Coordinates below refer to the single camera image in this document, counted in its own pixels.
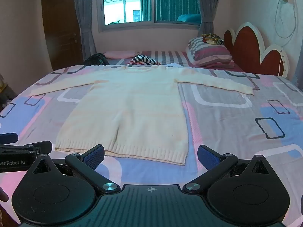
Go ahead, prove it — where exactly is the person's left hand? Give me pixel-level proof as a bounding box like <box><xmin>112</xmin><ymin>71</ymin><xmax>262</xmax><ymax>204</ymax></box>
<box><xmin>0</xmin><ymin>186</ymin><xmax>9</xmax><ymax>202</ymax></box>

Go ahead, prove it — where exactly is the window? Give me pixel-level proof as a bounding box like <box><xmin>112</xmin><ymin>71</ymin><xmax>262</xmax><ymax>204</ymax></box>
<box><xmin>98</xmin><ymin>0</ymin><xmax>203</xmax><ymax>30</ymax></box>

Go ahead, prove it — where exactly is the brown wooden door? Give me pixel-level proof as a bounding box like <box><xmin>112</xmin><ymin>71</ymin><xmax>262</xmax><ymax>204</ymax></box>
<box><xmin>41</xmin><ymin>0</ymin><xmax>82</xmax><ymax>71</ymax></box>

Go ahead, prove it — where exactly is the patterned grey pink blanket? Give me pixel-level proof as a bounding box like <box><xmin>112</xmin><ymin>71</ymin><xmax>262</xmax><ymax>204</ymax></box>
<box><xmin>0</xmin><ymin>64</ymin><xmax>303</xmax><ymax>227</ymax></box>

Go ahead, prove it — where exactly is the striped bed sheet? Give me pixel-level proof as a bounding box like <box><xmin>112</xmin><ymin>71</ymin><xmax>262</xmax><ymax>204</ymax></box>
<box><xmin>104</xmin><ymin>50</ymin><xmax>244</xmax><ymax>72</ymax></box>

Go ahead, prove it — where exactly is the teal curtain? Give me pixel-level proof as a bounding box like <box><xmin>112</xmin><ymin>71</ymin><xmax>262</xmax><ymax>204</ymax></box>
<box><xmin>142</xmin><ymin>0</ymin><xmax>200</xmax><ymax>23</ymax></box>

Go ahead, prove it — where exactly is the red white headboard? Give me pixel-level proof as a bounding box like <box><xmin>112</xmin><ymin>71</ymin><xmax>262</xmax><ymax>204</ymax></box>
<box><xmin>224</xmin><ymin>22</ymin><xmax>290</xmax><ymax>78</ymax></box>

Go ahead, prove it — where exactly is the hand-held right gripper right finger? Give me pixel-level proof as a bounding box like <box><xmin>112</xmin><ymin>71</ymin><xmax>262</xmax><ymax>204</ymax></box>
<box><xmin>182</xmin><ymin>145</ymin><xmax>273</xmax><ymax>195</ymax></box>

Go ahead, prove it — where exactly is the pink folded cloth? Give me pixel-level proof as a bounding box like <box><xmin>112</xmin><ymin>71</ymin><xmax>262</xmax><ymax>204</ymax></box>
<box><xmin>103</xmin><ymin>50</ymin><xmax>140</xmax><ymax>59</ymax></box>

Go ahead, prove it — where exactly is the white cable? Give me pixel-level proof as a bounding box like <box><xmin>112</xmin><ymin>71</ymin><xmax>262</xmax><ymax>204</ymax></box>
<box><xmin>275</xmin><ymin>0</ymin><xmax>298</xmax><ymax>50</ymax></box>

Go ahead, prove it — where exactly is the cream knit sweater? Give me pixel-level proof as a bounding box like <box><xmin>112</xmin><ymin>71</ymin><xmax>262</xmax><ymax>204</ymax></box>
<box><xmin>28</xmin><ymin>64</ymin><xmax>255</xmax><ymax>166</ymax></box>

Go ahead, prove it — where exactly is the grey curtain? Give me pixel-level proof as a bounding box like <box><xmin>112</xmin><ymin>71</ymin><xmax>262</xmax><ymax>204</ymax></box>
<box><xmin>192</xmin><ymin>0</ymin><xmax>224</xmax><ymax>39</ymax></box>
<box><xmin>72</xmin><ymin>0</ymin><xmax>96</xmax><ymax>62</ymax></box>

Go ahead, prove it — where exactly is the colourful small cushion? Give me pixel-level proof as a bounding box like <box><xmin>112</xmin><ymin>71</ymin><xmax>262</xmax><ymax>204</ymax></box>
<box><xmin>201</xmin><ymin>33</ymin><xmax>225</xmax><ymax>45</ymax></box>

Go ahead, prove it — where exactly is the stack of striped pillows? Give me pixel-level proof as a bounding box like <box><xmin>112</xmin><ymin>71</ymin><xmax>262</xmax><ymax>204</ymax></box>
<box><xmin>185</xmin><ymin>37</ymin><xmax>235</xmax><ymax>67</ymax></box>

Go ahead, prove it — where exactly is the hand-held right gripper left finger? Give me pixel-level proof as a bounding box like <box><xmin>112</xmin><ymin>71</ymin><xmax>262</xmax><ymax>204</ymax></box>
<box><xmin>30</xmin><ymin>144</ymin><xmax>121</xmax><ymax>195</ymax></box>

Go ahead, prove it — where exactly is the striped red black garment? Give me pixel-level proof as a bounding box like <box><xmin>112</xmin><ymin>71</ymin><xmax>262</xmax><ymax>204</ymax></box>
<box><xmin>128</xmin><ymin>55</ymin><xmax>161</xmax><ymax>66</ymax></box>

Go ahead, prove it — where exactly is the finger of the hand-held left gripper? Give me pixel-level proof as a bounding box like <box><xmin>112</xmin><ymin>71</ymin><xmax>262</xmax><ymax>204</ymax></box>
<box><xmin>0</xmin><ymin>133</ymin><xmax>19</xmax><ymax>145</ymax></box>
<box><xmin>0</xmin><ymin>141</ymin><xmax>53</xmax><ymax>155</ymax></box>

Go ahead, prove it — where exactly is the black bag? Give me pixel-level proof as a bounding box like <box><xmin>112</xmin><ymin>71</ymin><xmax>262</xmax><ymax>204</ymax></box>
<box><xmin>84</xmin><ymin>53</ymin><xmax>110</xmax><ymax>66</ymax></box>

